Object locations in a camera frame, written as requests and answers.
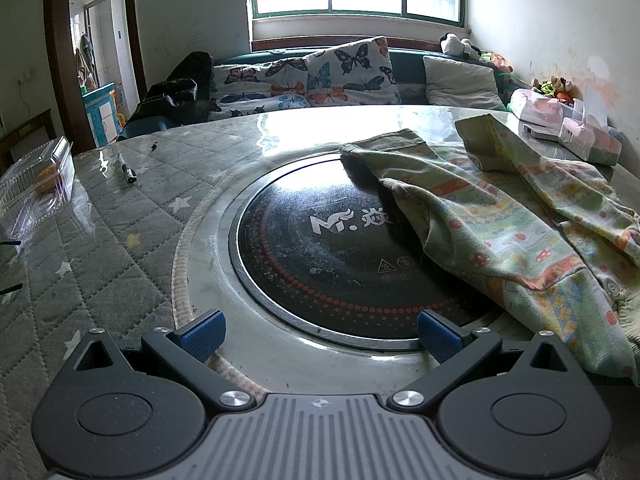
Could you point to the round black induction cooktop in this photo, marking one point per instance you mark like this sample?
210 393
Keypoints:
310 260

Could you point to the brown door frame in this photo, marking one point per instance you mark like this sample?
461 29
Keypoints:
55 60

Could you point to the black silver marker pen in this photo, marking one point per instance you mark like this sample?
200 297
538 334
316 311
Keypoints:
127 170

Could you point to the panda plush toy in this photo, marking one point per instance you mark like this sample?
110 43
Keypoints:
455 44

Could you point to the grey pillow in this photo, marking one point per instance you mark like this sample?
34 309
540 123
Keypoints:
462 82

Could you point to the pink tissue pack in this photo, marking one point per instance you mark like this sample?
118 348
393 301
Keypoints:
535 105

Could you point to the translucent plastic bin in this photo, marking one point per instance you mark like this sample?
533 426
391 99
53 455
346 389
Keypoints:
574 109

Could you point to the brown plush toys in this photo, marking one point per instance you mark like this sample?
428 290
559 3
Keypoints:
555 85

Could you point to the teal sofa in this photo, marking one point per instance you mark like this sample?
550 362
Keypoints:
407 67

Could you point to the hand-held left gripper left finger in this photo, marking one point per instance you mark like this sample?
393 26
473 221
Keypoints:
202 336

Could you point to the butterfly print cushion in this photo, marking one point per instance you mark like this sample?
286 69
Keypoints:
350 70
260 75
250 107

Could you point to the dark wooden furniture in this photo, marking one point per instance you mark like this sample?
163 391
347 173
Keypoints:
25 130

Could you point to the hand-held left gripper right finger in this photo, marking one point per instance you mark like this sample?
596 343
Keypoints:
440 338

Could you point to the hanging clothes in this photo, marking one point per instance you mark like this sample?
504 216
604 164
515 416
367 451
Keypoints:
85 60

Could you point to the small flat box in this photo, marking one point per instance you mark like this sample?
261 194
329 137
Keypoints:
537 132

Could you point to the pink tissue box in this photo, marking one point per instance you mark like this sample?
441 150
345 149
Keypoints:
595 142

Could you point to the clear plastic container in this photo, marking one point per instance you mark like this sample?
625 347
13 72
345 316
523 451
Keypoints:
35 185

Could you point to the pink green plush toy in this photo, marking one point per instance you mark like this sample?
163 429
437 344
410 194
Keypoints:
500 62

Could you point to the green patterned children's top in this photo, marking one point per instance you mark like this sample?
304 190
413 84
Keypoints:
475 220

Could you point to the grey quilted star table cover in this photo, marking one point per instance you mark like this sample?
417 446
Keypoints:
125 210

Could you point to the blue toy cabinet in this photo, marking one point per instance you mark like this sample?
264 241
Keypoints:
100 115

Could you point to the black clothing pile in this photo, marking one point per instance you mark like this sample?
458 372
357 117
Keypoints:
192 72

